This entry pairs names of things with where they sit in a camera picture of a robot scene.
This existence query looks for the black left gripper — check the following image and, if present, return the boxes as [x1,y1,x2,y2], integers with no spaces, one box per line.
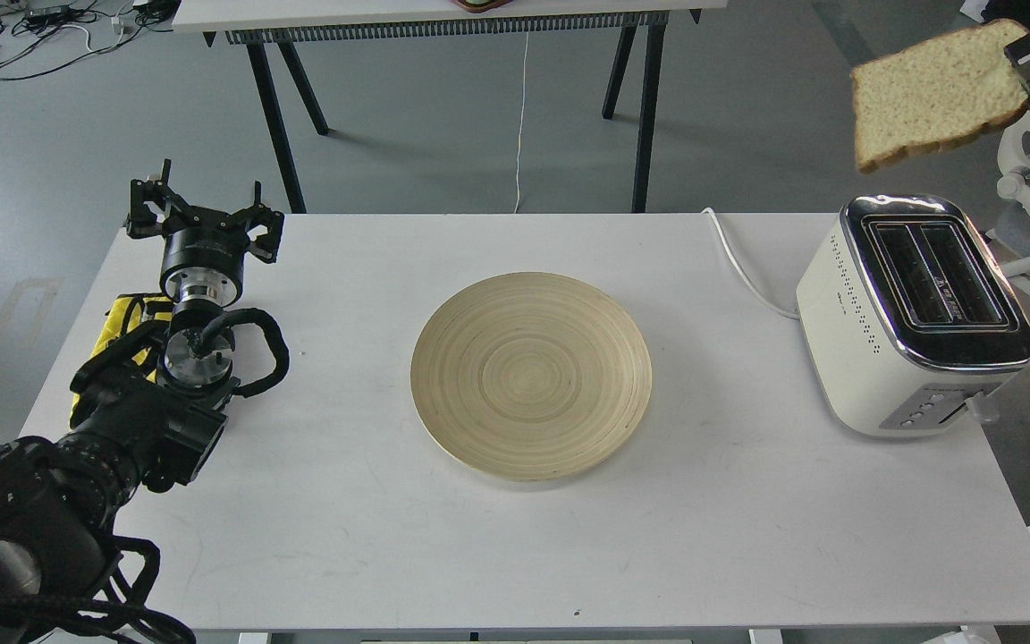
[125,159,285,304]

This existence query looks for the slice of brown bread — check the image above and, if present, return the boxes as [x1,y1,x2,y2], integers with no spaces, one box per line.
[850,18,1030,173]

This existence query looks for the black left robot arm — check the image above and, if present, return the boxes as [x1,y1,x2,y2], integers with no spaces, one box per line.
[0,160,290,643]

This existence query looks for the cream chrome two-slot toaster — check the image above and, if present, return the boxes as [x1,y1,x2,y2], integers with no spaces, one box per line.
[796,194,1030,439]

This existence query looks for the yellow black cloth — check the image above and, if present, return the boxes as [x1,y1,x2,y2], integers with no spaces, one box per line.
[69,292,173,429]

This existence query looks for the round wooden plate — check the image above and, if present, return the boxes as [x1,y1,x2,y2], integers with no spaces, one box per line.
[409,272,654,482]

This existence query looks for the brown object on background table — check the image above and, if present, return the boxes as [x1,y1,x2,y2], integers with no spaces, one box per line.
[453,0,510,13]

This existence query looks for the white background table black legs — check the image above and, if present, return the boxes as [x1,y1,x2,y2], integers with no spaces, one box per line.
[173,0,729,214]

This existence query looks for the black floor cables and adapters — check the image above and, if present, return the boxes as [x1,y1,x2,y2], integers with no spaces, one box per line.
[0,0,181,95]

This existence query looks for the white hanging cable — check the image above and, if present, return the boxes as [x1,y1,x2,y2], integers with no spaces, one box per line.
[513,32,531,214]

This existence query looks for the white toaster power cable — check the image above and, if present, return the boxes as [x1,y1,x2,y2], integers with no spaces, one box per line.
[701,207,802,321]

